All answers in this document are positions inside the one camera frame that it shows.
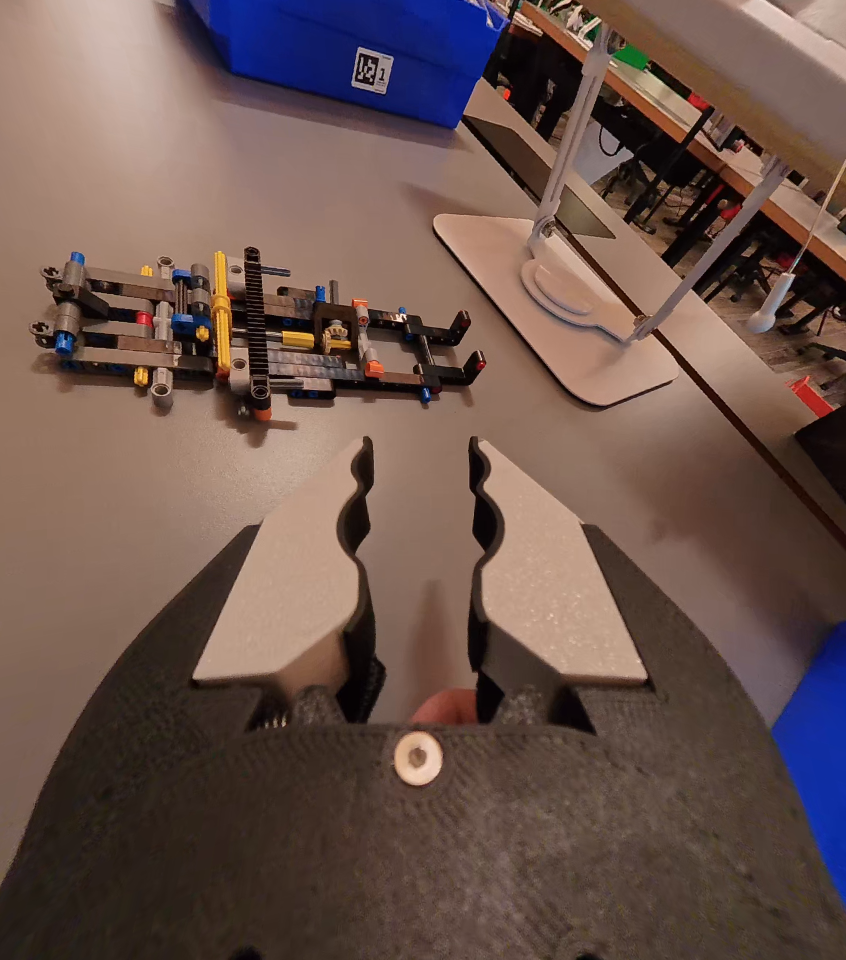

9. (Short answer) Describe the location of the red plastic object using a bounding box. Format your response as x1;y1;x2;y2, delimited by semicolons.
784;375;838;419

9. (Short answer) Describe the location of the white desk stand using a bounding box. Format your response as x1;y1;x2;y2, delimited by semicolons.
432;0;846;408

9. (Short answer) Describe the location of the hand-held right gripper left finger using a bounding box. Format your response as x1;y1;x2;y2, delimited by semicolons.
192;436;388;725

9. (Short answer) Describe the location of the white rod with handle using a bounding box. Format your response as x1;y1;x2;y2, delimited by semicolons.
747;105;846;335

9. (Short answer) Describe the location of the lego chassis assembly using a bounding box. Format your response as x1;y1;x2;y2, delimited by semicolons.
29;246;489;425

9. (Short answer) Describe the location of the long wooden desk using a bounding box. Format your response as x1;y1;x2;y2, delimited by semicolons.
520;0;846;327

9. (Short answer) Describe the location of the blue plastic storage bin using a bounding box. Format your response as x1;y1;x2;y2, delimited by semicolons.
175;0;510;130

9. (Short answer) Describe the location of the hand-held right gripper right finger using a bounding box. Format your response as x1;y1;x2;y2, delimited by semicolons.
466;436;650;726

